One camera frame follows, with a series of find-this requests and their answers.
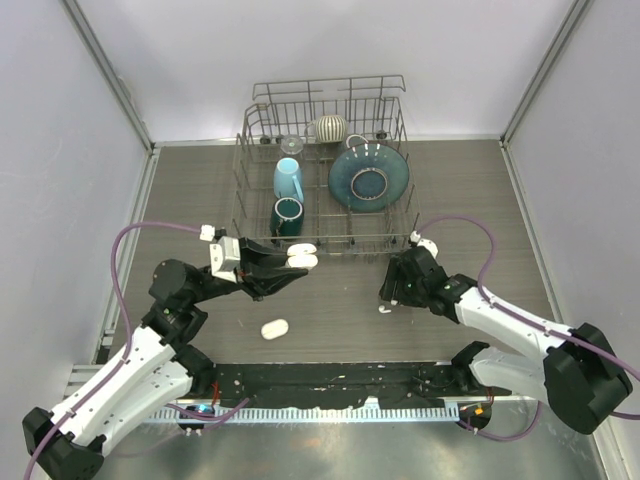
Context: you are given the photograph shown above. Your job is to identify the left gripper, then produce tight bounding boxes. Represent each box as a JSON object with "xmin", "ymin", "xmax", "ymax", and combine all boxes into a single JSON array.
[{"xmin": 187, "ymin": 237, "xmax": 307, "ymax": 305}]

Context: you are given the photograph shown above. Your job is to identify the small white charging case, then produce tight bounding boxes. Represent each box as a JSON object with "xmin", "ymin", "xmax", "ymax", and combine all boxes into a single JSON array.
[{"xmin": 285, "ymin": 243, "xmax": 318, "ymax": 270}]

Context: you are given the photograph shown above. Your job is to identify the oval white charging case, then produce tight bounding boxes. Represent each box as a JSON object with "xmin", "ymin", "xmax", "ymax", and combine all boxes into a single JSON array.
[{"xmin": 260, "ymin": 319, "xmax": 289, "ymax": 341}]

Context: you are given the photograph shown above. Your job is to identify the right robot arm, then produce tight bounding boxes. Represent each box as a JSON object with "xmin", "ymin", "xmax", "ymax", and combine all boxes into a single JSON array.
[{"xmin": 379, "ymin": 244, "xmax": 633, "ymax": 435}]

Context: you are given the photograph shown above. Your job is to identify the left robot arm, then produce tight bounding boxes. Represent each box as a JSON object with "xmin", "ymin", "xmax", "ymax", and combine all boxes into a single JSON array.
[{"xmin": 22, "ymin": 236, "xmax": 318, "ymax": 479}]

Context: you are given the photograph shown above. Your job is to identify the dark teal mug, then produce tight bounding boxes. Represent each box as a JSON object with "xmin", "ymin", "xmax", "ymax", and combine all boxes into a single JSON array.
[{"xmin": 269, "ymin": 197, "xmax": 304, "ymax": 244}]

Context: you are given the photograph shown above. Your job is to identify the light blue mug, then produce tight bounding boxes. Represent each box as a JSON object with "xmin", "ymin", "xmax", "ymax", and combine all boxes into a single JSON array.
[{"xmin": 273, "ymin": 157, "xmax": 304, "ymax": 203}]

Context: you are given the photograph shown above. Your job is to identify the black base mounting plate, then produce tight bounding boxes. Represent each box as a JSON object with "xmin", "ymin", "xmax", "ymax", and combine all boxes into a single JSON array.
[{"xmin": 208, "ymin": 362, "xmax": 486, "ymax": 410}]

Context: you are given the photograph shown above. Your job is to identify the large teal plate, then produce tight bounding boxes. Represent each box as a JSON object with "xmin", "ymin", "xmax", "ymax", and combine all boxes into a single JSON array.
[{"xmin": 328, "ymin": 143, "xmax": 410, "ymax": 213}]

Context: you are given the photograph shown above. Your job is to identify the clear glass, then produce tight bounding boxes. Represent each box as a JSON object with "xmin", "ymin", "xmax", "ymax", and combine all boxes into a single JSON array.
[{"xmin": 280, "ymin": 135, "xmax": 304, "ymax": 157}]

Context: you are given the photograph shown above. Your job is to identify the small white-rimmed bowl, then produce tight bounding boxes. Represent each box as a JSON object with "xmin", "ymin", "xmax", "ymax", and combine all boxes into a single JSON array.
[{"xmin": 345, "ymin": 134, "xmax": 368, "ymax": 149}]

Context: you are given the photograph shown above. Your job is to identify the striped ceramic mug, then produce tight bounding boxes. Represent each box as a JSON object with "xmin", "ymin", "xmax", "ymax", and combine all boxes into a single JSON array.
[{"xmin": 305, "ymin": 114, "xmax": 348, "ymax": 144}]

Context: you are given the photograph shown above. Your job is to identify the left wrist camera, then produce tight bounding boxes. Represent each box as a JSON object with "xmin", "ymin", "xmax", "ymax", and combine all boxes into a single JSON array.
[{"xmin": 199, "ymin": 224, "xmax": 241, "ymax": 283}]

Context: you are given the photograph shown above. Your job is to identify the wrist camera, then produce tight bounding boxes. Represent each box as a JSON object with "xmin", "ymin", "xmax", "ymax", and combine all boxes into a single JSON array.
[
  {"xmin": 199, "ymin": 224, "xmax": 241, "ymax": 283},
  {"xmin": 409, "ymin": 230, "xmax": 439, "ymax": 259}
]

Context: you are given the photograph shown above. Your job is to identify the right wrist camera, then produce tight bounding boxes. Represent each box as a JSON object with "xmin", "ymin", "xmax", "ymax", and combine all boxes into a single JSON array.
[{"xmin": 409, "ymin": 230, "xmax": 439, "ymax": 259}]

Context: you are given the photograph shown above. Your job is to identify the wire dish rack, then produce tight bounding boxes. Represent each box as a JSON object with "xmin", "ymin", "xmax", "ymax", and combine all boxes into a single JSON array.
[{"xmin": 227, "ymin": 75, "xmax": 419, "ymax": 255}]

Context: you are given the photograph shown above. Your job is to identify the white slotted cable duct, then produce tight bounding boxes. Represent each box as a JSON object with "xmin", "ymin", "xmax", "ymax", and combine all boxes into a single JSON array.
[{"xmin": 144, "ymin": 403, "xmax": 460, "ymax": 424}]

